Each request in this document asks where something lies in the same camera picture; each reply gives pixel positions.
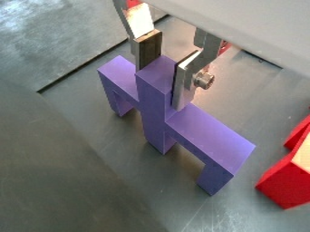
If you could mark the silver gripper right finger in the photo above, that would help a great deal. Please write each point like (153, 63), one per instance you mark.
(191, 70)

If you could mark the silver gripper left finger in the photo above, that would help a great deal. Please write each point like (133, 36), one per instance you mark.
(143, 35)

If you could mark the purple cross-shaped block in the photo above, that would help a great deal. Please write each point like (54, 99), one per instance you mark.
(146, 90)

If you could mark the red cross-shaped block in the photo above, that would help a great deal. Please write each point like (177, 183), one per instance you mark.
(285, 182)

